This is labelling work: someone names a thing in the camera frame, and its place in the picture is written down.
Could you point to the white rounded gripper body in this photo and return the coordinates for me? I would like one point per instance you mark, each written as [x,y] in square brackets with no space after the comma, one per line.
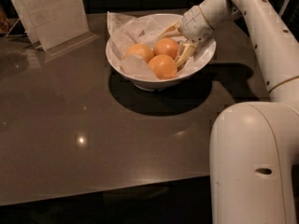
[195,24]

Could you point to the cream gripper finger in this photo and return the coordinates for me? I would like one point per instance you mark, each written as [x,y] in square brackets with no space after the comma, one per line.
[185,51]
[173,30]

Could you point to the orange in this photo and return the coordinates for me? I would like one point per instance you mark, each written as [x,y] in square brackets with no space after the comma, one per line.
[163,66]
[141,50]
[166,46]

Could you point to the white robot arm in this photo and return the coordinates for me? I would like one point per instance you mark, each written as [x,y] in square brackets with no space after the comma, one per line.
[253,145]

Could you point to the white ceramic bowl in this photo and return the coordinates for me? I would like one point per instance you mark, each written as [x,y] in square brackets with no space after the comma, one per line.
[205,55]

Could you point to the white paper napkin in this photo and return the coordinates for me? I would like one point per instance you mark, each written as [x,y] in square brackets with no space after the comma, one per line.
[134,31]

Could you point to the clear acrylic sign holder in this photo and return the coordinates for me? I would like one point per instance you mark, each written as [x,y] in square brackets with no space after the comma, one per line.
[54,25]

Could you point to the brown object at left edge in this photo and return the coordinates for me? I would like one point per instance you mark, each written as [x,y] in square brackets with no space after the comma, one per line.
[4,23]

